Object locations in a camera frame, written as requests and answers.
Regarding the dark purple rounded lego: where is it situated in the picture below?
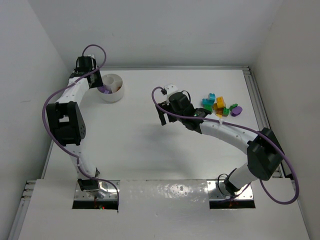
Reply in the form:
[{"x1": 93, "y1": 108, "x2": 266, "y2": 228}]
[{"x1": 230, "y1": 106, "x2": 243, "y2": 117}]

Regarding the lavender square lego brick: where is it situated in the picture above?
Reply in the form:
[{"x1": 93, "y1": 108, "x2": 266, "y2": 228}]
[{"x1": 97, "y1": 86, "x2": 110, "y2": 94}]

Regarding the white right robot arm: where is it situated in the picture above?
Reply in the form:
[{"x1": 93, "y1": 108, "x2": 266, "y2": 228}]
[{"x1": 155, "y1": 88, "x2": 285, "y2": 197}]

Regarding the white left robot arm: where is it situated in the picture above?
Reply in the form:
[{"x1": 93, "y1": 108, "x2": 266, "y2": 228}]
[{"x1": 45, "y1": 54, "x2": 103, "y2": 195}]

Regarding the cyan lego brick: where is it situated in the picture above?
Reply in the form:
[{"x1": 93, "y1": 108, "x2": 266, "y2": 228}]
[{"x1": 201, "y1": 93, "x2": 216, "y2": 106}]

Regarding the white round divided container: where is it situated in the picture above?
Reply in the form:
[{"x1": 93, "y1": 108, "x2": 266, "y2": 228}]
[{"x1": 98, "y1": 73, "x2": 125, "y2": 103}]

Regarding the yellow lego brick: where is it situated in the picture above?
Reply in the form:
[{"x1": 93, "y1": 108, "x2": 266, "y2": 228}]
[{"x1": 212, "y1": 96, "x2": 226, "y2": 111}]

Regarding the green curved lego brick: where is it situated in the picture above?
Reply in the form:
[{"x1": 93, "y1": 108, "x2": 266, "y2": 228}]
[{"x1": 229, "y1": 103, "x2": 238, "y2": 111}]

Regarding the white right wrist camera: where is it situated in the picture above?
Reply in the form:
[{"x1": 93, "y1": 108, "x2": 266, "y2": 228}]
[{"x1": 161, "y1": 83, "x2": 179, "y2": 98}]

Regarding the aluminium frame rail back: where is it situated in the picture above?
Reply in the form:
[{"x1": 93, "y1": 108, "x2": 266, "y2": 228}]
[{"x1": 102, "y1": 65, "x2": 250, "y2": 71}]

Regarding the aluminium frame rail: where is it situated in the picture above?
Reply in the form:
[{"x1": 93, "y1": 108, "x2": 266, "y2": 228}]
[
  {"x1": 102, "y1": 65, "x2": 250, "y2": 71},
  {"x1": 243, "y1": 67, "x2": 293, "y2": 180}
]

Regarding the aluminium frame rail right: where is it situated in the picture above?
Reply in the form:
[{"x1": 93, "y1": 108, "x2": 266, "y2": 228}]
[{"x1": 243, "y1": 67, "x2": 293, "y2": 180}]

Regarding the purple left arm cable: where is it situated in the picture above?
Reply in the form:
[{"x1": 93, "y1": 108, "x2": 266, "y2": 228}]
[{"x1": 41, "y1": 44, "x2": 121, "y2": 201}]

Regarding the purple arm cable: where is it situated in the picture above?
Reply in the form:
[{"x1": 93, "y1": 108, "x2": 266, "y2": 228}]
[
  {"x1": 151, "y1": 86, "x2": 300, "y2": 205},
  {"x1": 41, "y1": 44, "x2": 121, "y2": 201}
]

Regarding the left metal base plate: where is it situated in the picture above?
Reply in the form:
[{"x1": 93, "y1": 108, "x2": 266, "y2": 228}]
[{"x1": 73, "y1": 181, "x2": 118, "y2": 203}]

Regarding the metal base plate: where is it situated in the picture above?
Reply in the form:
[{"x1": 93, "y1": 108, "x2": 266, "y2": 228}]
[
  {"x1": 207, "y1": 179, "x2": 254, "y2": 202},
  {"x1": 73, "y1": 181, "x2": 118, "y2": 203}
]

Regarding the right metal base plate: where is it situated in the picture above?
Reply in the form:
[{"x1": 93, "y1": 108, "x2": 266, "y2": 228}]
[{"x1": 207, "y1": 179, "x2": 254, "y2": 202}]

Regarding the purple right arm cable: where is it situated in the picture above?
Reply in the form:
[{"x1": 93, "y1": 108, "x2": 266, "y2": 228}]
[{"x1": 151, "y1": 86, "x2": 300, "y2": 205}]

